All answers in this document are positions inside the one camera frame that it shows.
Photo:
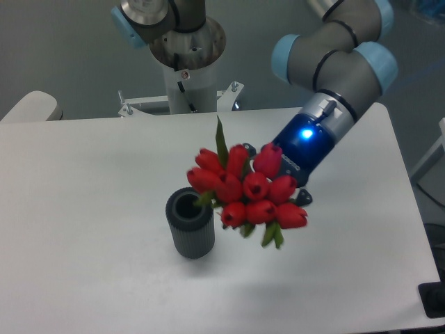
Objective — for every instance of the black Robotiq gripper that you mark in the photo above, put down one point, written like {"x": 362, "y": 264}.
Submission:
{"x": 304, "y": 145}

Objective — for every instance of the red tulip bouquet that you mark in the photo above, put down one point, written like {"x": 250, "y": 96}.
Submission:
{"x": 248, "y": 189}

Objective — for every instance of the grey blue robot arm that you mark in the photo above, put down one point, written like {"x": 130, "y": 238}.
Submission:
{"x": 342, "y": 63}

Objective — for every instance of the dark grey ribbed vase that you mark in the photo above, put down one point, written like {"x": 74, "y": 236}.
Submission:
{"x": 191, "y": 226}

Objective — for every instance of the white furniture at right edge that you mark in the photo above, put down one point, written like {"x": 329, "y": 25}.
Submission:
{"x": 430, "y": 158}

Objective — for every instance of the black device at table edge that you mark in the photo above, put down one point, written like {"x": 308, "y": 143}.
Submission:
{"x": 432, "y": 299}

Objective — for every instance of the beige chair back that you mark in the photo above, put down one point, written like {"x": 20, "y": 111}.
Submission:
{"x": 36, "y": 106}

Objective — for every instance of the white metal base bracket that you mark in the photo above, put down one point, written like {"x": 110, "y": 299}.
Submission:
{"x": 227, "y": 100}

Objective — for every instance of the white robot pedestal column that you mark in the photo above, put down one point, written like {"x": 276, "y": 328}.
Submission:
{"x": 191, "y": 91}

